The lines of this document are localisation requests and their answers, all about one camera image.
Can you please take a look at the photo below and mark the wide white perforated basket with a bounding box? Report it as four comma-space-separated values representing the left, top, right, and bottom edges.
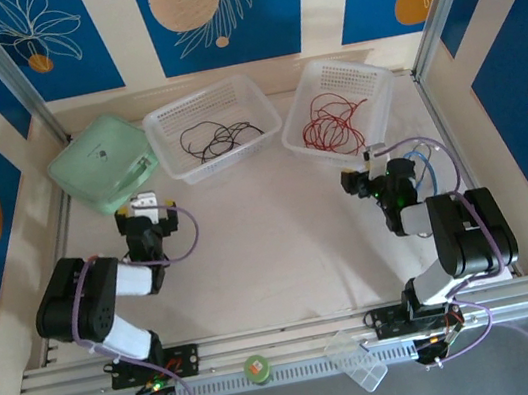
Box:
136, 66, 291, 193

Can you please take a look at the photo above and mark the thin black cable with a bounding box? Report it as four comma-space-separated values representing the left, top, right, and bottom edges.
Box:
177, 118, 238, 167
197, 128, 244, 164
211, 117, 268, 154

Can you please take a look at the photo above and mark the aluminium front rail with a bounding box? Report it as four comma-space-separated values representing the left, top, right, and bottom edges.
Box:
10, 275, 528, 395

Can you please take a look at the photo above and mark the narrow white perforated basket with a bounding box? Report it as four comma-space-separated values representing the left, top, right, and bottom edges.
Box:
268, 48, 410, 179

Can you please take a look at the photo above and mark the mint green zip case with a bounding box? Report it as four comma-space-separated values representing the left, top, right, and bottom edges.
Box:
38, 105, 168, 226

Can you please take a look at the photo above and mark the aluminium side rail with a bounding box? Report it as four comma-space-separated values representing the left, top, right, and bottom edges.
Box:
15, 188, 100, 367
412, 58, 524, 289

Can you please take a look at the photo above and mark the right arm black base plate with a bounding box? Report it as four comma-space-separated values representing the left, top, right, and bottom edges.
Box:
366, 292, 468, 344

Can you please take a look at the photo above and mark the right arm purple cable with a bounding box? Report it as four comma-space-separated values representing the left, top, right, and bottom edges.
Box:
376, 125, 522, 371

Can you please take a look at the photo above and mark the grey slotted cable duct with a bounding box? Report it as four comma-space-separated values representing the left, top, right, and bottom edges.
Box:
86, 339, 423, 395

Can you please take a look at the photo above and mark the blue cable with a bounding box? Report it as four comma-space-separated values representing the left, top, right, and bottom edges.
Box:
402, 146, 442, 199

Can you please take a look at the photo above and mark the clear plastic compartment box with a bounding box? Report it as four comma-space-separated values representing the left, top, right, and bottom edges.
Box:
320, 323, 392, 395

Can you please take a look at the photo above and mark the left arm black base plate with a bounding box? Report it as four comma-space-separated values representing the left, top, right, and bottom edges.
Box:
105, 341, 205, 392

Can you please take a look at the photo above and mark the thin red cable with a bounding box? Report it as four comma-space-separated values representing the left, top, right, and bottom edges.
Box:
299, 104, 368, 159
295, 84, 377, 164
306, 95, 363, 154

